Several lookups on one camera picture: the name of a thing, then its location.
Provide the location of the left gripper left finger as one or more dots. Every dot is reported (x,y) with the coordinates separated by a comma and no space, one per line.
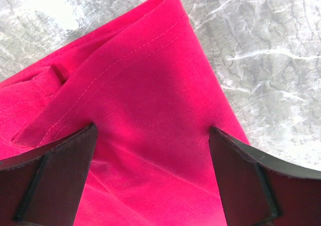
(44,185)

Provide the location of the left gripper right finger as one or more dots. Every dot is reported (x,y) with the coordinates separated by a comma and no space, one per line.
(259,189)

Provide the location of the magenta pink t-shirt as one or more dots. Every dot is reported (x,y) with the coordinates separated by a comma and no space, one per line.
(144,80)

